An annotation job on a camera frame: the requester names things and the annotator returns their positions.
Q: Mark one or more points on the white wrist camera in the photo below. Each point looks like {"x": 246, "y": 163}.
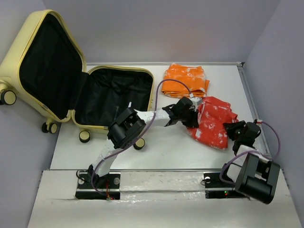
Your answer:
{"x": 196, "y": 101}
{"x": 258, "y": 122}

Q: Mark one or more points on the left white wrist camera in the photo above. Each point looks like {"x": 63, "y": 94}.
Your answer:
{"x": 196, "y": 101}

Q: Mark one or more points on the orange cloth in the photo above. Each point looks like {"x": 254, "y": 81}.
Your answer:
{"x": 193, "y": 77}

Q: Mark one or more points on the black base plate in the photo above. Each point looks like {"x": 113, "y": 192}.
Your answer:
{"x": 106, "y": 188}
{"x": 216, "y": 189}

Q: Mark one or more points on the yellow suitcase with black lining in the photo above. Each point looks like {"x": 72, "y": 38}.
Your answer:
{"x": 45, "y": 68}

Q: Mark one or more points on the black pen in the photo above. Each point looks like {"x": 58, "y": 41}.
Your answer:
{"x": 116, "y": 112}

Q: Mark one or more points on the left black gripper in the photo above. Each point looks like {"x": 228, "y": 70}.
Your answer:
{"x": 194, "y": 122}

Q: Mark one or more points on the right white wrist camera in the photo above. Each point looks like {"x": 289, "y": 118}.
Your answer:
{"x": 258, "y": 122}

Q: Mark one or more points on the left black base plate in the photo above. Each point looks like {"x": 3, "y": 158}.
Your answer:
{"x": 106, "y": 188}

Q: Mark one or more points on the red cloth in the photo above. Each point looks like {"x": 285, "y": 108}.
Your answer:
{"x": 213, "y": 113}

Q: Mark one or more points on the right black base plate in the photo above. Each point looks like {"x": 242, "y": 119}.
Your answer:
{"x": 216, "y": 189}

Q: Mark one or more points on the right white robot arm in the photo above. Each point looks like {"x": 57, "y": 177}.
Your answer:
{"x": 259, "y": 173}

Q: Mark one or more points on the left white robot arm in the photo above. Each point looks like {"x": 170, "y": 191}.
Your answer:
{"x": 131, "y": 124}

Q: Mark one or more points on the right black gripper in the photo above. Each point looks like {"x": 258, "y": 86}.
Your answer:
{"x": 230, "y": 126}

